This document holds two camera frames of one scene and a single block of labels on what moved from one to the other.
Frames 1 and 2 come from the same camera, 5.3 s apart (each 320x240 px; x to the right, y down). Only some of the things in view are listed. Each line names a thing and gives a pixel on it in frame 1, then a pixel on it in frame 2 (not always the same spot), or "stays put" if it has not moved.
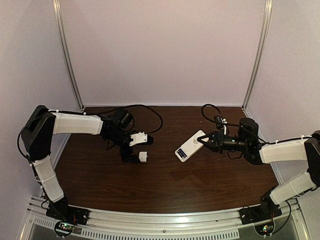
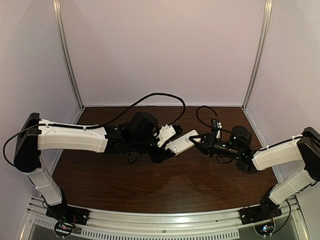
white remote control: [191, 146] -> [182, 143]
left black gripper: [128, 159] -> [162, 156]
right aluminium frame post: [260, 58] stays put
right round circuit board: [265, 228] stays put
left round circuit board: [64, 228] stays put
